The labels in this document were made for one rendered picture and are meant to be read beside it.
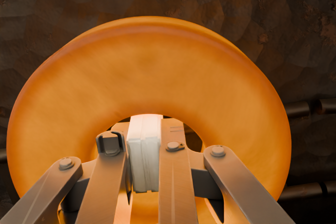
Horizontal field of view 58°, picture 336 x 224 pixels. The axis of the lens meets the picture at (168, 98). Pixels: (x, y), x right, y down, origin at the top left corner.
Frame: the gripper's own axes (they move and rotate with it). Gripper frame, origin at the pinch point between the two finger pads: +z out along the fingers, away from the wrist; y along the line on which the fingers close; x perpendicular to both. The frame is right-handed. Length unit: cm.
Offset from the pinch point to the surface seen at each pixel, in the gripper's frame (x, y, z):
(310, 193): -8.0, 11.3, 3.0
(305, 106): -2.0, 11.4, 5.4
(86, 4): 6.4, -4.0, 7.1
